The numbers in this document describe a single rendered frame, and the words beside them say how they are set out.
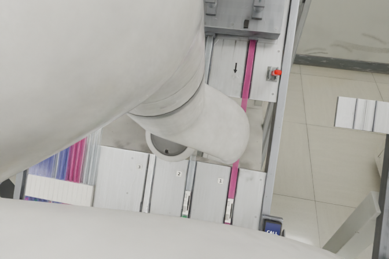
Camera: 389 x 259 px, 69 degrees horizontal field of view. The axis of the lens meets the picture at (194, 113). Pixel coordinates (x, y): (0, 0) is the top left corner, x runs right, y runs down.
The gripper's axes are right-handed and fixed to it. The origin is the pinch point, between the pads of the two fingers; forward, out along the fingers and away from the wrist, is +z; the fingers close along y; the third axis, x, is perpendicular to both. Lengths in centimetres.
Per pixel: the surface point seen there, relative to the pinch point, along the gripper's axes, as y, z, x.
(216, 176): -6.6, -2.0, 16.6
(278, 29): -16.3, -1.3, -21.6
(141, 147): 23.7, 27.3, 21.4
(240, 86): -9.5, 2.2, -7.1
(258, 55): -13.0, 3.7, -15.5
